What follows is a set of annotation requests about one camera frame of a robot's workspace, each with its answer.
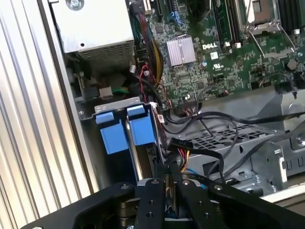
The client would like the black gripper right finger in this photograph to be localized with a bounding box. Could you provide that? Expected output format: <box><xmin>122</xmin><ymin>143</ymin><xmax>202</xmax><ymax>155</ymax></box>
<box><xmin>169</xmin><ymin>161</ymin><xmax>305</xmax><ymax>229</ymax></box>

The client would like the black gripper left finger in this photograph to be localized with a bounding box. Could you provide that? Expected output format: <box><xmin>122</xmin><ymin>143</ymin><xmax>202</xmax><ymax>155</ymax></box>
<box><xmin>20</xmin><ymin>162</ymin><xmax>165</xmax><ymax>229</ymax></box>

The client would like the hard disk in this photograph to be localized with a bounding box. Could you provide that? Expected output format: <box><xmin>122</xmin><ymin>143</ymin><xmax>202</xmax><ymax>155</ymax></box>
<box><xmin>125</xmin><ymin>104</ymin><xmax>165</xmax><ymax>184</ymax></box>

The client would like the blue disk carrier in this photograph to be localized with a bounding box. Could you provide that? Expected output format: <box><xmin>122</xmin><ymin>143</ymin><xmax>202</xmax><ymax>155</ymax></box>
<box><xmin>95</xmin><ymin>111</ymin><xmax>140</xmax><ymax>183</ymax></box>

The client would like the grey metal disk bay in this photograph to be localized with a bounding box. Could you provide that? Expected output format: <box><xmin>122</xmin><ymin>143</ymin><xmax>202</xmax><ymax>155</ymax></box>
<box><xmin>94</xmin><ymin>96</ymin><xmax>153</xmax><ymax>120</ymax></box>

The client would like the grey perforated drive cage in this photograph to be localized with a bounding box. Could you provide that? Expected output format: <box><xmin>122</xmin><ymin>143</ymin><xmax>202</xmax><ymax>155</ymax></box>
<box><xmin>164</xmin><ymin>89</ymin><xmax>305</xmax><ymax>198</ymax></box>

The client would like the grey open PC case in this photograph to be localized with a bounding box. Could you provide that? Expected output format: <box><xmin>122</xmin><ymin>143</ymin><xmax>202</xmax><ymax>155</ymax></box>
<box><xmin>35</xmin><ymin>0</ymin><xmax>305</xmax><ymax>208</ymax></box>

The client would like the green motherboard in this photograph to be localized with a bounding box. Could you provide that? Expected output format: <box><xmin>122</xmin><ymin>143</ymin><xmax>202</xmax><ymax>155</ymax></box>
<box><xmin>152</xmin><ymin>0</ymin><xmax>305</xmax><ymax>108</ymax></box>

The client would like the silver chipset heatsink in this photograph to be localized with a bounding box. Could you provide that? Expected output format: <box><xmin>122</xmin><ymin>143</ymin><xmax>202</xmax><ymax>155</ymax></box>
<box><xmin>166</xmin><ymin>37</ymin><xmax>196</xmax><ymax>67</ymax></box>

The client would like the metal socket cover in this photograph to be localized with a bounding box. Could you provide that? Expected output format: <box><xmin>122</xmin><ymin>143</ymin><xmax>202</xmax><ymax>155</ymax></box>
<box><xmin>247</xmin><ymin>20</ymin><xmax>301</xmax><ymax>59</ymax></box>

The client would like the grey power supply unit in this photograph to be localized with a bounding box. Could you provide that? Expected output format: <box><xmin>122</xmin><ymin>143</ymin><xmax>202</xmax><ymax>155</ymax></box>
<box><xmin>49</xmin><ymin>0</ymin><xmax>135</xmax><ymax>64</ymax></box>

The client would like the black expansion slot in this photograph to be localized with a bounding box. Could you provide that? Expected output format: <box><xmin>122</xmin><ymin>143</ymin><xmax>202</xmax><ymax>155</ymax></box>
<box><xmin>154</xmin><ymin>0</ymin><xmax>165</xmax><ymax>16</ymax></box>

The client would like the white expansion slot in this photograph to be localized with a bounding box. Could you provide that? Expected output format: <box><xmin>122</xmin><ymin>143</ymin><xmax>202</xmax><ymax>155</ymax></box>
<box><xmin>143</xmin><ymin>0</ymin><xmax>153</xmax><ymax>14</ymax></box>

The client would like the CPU socket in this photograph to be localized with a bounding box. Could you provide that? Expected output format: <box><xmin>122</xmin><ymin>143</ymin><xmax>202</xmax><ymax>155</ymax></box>
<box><xmin>238</xmin><ymin>0</ymin><xmax>279</xmax><ymax>24</ymax></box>

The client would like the coloured disk power wire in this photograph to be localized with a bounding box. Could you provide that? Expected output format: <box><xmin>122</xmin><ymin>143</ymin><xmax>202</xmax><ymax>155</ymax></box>
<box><xmin>166</xmin><ymin>137</ymin><xmax>193</xmax><ymax>173</ymax></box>

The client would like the black data wire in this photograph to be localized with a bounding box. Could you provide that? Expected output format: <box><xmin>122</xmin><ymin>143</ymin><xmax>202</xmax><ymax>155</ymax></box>
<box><xmin>162</xmin><ymin>111</ymin><xmax>305</xmax><ymax>131</ymax></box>

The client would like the grey plug with green wires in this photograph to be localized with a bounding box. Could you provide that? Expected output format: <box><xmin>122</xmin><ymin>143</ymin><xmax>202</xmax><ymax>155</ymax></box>
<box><xmin>99</xmin><ymin>86</ymin><xmax>130</xmax><ymax>99</ymax></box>

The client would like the power supply cable bundle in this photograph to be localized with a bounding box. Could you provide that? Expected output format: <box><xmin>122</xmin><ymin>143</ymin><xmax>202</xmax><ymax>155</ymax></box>
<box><xmin>133</xmin><ymin>11</ymin><xmax>165</xmax><ymax>82</ymax></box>

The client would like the wire locking lever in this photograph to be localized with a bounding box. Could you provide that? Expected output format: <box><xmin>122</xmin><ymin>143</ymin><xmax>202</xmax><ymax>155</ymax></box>
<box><xmin>242</xmin><ymin>0</ymin><xmax>253</xmax><ymax>33</ymax></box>

